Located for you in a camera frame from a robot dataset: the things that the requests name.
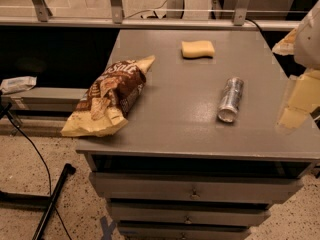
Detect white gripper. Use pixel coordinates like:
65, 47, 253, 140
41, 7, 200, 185
272, 0, 320, 130

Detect grey drawer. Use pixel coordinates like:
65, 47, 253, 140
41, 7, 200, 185
89, 173, 303, 204
118, 222, 250, 240
111, 202, 270, 227

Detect top grey drawer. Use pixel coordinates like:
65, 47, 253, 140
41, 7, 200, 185
89, 173, 303, 204

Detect middle grey drawer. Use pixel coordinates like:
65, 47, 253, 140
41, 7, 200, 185
111, 202, 270, 227

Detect black floor cable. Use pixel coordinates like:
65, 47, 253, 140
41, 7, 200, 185
0, 100, 73, 240

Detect yellow sponge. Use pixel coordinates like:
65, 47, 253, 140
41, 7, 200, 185
182, 40, 215, 59

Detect brown chip bag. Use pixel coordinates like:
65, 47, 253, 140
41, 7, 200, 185
61, 55, 155, 137

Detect metal railing frame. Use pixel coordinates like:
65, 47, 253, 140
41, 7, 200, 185
0, 0, 299, 31

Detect grey drawer cabinet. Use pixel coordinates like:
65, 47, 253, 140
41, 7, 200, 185
75, 28, 320, 240

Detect silver redbull can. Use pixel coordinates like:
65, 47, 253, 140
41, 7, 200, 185
217, 77, 244, 123

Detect black tripod leg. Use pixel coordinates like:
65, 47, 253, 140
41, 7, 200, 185
0, 163, 76, 240

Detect bottom grey drawer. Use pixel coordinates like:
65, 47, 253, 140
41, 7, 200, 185
118, 222, 250, 240

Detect grey low shelf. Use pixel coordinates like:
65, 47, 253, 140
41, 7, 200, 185
1, 87, 86, 112

